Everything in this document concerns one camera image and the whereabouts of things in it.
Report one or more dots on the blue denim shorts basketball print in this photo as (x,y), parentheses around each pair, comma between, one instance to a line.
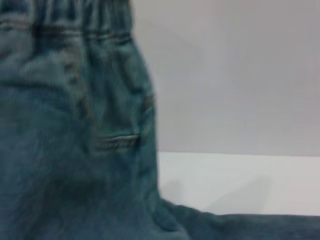
(75,140)

